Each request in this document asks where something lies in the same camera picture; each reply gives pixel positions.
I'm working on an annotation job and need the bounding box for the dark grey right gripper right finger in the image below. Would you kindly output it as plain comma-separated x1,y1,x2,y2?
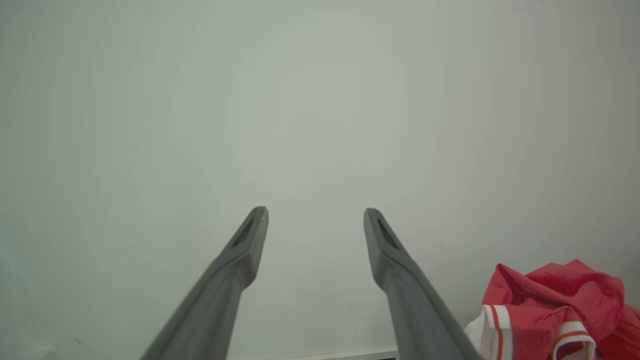
363,207,482,360

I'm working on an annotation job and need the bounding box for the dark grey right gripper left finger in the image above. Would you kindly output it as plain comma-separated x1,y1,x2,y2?
140,205,270,360

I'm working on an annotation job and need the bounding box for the grey and white baseboard strip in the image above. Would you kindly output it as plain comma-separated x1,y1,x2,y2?
277,347,399,360

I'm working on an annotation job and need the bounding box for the red garment with white trim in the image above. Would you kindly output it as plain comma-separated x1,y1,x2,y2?
463,258,640,360

